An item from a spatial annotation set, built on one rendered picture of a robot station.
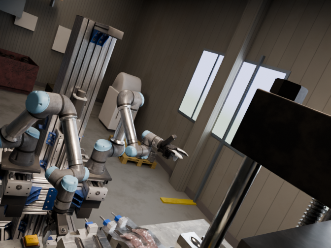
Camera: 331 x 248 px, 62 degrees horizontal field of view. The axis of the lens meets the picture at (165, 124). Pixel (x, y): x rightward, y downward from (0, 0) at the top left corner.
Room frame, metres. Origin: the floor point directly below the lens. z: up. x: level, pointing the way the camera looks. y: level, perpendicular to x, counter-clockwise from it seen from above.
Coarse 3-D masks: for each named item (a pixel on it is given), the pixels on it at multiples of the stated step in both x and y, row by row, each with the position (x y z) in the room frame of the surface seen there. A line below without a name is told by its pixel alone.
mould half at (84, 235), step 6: (84, 228) 1.44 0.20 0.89; (66, 234) 1.34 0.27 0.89; (84, 234) 1.39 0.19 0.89; (90, 234) 1.41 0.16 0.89; (96, 234) 1.43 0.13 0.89; (102, 234) 1.45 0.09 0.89; (60, 240) 1.30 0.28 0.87; (66, 240) 1.29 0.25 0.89; (72, 240) 1.31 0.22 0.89; (84, 240) 1.35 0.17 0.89; (90, 240) 1.37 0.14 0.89; (102, 240) 1.41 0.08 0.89; (60, 246) 1.28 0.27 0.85; (66, 246) 1.26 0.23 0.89; (72, 246) 1.27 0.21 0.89; (84, 246) 1.31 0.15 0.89; (90, 246) 1.33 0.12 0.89; (108, 246) 1.39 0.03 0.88
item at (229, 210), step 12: (240, 168) 0.85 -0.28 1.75; (252, 168) 0.83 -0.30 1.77; (240, 180) 0.84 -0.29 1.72; (252, 180) 0.84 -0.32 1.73; (228, 192) 0.85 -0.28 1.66; (240, 192) 0.83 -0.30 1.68; (228, 204) 0.84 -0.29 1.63; (240, 204) 0.84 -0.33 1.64; (216, 216) 0.85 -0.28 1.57; (228, 216) 0.83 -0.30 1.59; (324, 216) 1.65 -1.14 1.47; (216, 228) 0.84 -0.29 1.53; (228, 228) 0.84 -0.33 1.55; (204, 240) 0.85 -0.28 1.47; (216, 240) 0.83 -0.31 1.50
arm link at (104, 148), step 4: (100, 140) 1.91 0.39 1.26; (104, 140) 1.93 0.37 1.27; (96, 144) 1.86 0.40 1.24; (100, 144) 1.85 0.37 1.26; (104, 144) 1.87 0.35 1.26; (108, 144) 1.89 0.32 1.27; (112, 144) 1.95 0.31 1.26; (96, 148) 1.85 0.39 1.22; (100, 148) 1.84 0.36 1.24; (104, 148) 1.85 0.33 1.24; (108, 148) 1.87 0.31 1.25; (112, 148) 1.92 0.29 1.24; (92, 152) 1.87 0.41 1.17; (96, 152) 1.84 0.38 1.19; (100, 152) 1.84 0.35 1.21; (104, 152) 1.85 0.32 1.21; (108, 152) 1.88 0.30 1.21; (112, 152) 1.92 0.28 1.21; (92, 156) 1.85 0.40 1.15; (96, 156) 1.84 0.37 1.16; (100, 156) 1.84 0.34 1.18; (104, 156) 1.86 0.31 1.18; (108, 156) 1.91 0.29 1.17; (100, 160) 1.85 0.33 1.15; (104, 160) 1.87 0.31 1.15
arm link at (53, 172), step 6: (48, 168) 1.24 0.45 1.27; (54, 168) 1.24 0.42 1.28; (48, 174) 1.21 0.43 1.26; (54, 174) 1.21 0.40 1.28; (60, 174) 1.21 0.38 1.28; (66, 174) 1.25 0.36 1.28; (72, 174) 1.28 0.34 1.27; (48, 180) 1.21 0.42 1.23; (54, 180) 1.18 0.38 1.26; (54, 186) 1.18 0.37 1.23
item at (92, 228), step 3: (87, 222) 1.48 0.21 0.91; (90, 222) 1.49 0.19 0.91; (87, 225) 1.45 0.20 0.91; (90, 225) 1.44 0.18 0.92; (93, 225) 1.45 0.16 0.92; (96, 225) 1.46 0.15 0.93; (87, 228) 1.44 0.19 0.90; (90, 228) 1.42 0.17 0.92; (93, 228) 1.43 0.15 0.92; (96, 228) 1.44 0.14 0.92; (90, 231) 1.42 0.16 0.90; (93, 231) 1.43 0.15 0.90; (96, 231) 1.45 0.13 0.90
